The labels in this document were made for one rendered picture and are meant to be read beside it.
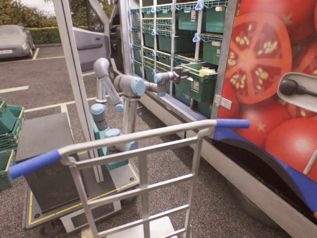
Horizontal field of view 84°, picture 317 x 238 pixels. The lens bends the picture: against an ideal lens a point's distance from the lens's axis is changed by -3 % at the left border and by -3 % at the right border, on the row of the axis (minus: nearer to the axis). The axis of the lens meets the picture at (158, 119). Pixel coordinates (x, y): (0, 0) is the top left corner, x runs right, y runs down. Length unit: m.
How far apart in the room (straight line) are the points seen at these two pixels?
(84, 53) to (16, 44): 6.00
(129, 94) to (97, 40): 3.54
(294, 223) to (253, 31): 1.26
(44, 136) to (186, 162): 1.58
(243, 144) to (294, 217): 0.55
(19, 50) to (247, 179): 9.77
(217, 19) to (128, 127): 1.18
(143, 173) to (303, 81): 0.96
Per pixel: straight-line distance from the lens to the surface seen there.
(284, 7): 1.27
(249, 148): 1.50
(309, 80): 1.22
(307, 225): 1.56
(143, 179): 0.89
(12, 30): 11.97
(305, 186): 1.41
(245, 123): 0.76
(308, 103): 1.24
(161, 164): 2.31
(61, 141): 1.41
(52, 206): 1.68
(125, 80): 1.19
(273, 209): 1.65
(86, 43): 4.51
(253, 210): 1.97
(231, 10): 1.49
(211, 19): 1.86
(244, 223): 1.98
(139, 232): 1.80
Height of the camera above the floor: 1.57
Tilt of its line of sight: 29 degrees down
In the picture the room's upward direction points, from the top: straight up
